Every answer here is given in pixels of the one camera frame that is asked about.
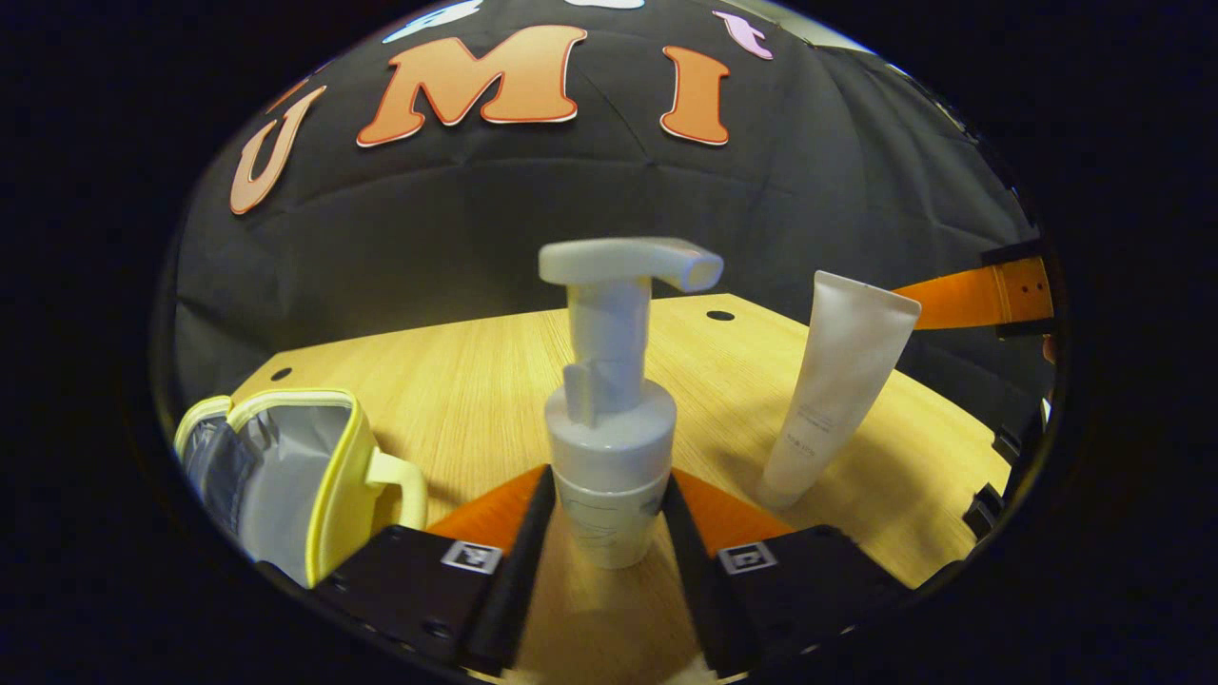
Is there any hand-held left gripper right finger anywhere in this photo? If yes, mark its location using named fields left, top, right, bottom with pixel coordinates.
left=661, top=468, right=916, bottom=681

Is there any white squeeze tube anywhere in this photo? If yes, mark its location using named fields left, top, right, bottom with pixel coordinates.
left=757, top=270, right=923, bottom=511

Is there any white pump bottle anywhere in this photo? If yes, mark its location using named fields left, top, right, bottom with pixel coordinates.
left=538, top=236, right=725, bottom=572

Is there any small yellow suitcase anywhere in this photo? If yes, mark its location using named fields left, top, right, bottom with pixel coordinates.
left=174, top=387, right=430, bottom=590

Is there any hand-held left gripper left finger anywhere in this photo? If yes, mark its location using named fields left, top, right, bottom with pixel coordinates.
left=314, top=463, right=559, bottom=679

